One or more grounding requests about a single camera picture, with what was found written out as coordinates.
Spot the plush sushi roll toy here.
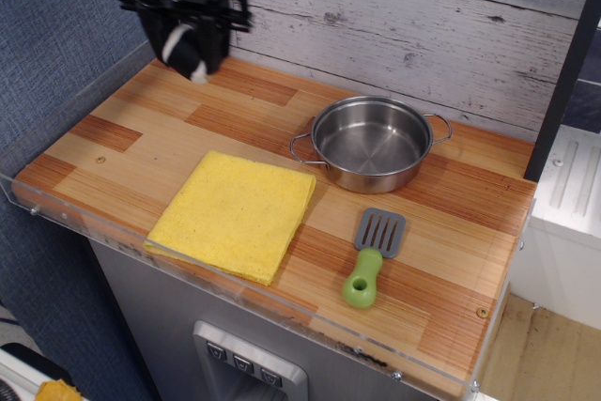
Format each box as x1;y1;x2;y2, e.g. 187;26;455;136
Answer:
162;23;208;84

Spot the white ribbed side shelf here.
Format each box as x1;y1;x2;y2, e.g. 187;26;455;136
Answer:
533;125;600;239

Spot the grey spatula green handle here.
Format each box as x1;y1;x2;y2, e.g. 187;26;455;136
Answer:
342;208;407;309

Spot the black right vertical post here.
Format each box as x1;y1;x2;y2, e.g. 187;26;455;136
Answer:
524;0;600;182

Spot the stainless steel pot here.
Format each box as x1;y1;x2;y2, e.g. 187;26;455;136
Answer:
289;96;453;194

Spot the silver toy dispenser panel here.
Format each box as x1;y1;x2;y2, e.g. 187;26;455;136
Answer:
193;320;309;400

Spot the clear acrylic guard rail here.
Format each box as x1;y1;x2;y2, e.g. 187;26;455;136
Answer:
1;26;534;400

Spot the yellow folded cloth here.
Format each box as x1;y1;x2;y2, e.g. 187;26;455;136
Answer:
144;151;316;285

